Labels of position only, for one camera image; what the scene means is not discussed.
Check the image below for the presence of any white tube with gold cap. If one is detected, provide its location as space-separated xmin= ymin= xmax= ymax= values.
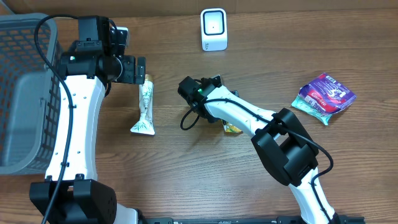
xmin=130 ymin=74 xmax=155 ymax=136

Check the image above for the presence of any green yellow snack pouch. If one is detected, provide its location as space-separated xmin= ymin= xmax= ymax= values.
xmin=221 ymin=120 xmax=242 ymax=133

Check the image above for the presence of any teal package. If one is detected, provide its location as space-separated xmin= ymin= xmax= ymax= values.
xmin=291 ymin=96 xmax=332 ymax=126

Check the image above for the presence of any purple snack package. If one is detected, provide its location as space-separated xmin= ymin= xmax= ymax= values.
xmin=298 ymin=73 xmax=356 ymax=115

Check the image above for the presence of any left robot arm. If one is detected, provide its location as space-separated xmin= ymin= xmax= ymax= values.
xmin=29 ymin=16 xmax=146 ymax=224

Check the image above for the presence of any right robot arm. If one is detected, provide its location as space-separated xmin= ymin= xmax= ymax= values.
xmin=177 ymin=75 xmax=340 ymax=223

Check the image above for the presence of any grey plastic basket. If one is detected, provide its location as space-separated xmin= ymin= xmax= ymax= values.
xmin=1 ymin=13 xmax=62 ymax=175

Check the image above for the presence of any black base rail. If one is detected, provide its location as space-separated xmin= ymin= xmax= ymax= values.
xmin=136 ymin=215 xmax=365 ymax=224

